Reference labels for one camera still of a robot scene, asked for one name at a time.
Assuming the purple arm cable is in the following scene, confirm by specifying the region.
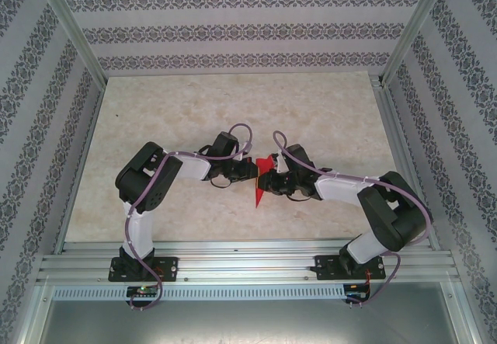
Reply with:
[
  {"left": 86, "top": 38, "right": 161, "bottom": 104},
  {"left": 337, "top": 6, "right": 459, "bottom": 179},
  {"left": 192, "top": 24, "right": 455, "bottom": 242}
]
[
  {"left": 273, "top": 130, "right": 433, "bottom": 310},
  {"left": 123, "top": 123, "right": 255, "bottom": 312}
]

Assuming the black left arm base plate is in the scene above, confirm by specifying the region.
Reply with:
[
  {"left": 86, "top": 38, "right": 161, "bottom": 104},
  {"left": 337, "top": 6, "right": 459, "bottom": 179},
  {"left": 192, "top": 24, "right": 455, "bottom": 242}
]
[{"left": 109, "top": 255, "right": 180, "bottom": 283}]

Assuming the aluminium mounting rail beam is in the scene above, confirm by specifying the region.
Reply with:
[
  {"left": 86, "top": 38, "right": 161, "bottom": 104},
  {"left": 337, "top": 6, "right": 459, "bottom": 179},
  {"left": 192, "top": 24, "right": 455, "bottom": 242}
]
[{"left": 36, "top": 240, "right": 461, "bottom": 283}]

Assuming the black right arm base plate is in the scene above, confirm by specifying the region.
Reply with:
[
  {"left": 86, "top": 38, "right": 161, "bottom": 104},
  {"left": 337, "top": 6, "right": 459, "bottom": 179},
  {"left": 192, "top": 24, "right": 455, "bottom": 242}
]
[{"left": 315, "top": 254, "right": 387, "bottom": 282}]

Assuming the aluminium frame post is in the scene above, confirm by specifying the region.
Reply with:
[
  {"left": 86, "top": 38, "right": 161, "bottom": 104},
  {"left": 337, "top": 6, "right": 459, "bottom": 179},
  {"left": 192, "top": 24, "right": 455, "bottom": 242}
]
[
  {"left": 31, "top": 0, "right": 109, "bottom": 85},
  {"left": 381, "top": 0, "right": 454, "bottom": 85}
]

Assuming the thin black left gripper wire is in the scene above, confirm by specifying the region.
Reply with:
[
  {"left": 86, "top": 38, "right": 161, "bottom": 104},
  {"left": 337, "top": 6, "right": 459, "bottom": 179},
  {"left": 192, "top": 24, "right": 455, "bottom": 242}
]
[{"left": 209, "top": 175, "right": 235, "bottom": 189}]

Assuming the grey metal sheet panel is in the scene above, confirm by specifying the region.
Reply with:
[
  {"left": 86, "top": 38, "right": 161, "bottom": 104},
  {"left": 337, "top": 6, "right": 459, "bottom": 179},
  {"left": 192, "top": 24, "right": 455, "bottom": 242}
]
[{"left": 36, "top": 299, "right": 469, "bottom": 344}]

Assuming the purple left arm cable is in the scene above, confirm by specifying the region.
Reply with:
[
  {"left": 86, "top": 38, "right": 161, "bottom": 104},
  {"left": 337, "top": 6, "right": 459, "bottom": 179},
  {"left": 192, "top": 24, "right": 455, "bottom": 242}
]
[{"left": 123, "top": 123, "right": 255, "bottom": 312}]

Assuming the slotted grey cable duct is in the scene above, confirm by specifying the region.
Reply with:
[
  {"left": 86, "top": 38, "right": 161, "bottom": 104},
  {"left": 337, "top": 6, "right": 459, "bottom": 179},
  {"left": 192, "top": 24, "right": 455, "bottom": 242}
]
[{"left": 51, "top": 284, "right": 347, "bottom": 301}]

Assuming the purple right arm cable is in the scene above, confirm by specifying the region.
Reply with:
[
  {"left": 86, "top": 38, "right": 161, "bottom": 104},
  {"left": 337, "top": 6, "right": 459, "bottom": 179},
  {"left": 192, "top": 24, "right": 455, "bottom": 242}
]
[{"left": 273, "top": 130, "right": 433, "bottom": 310}]

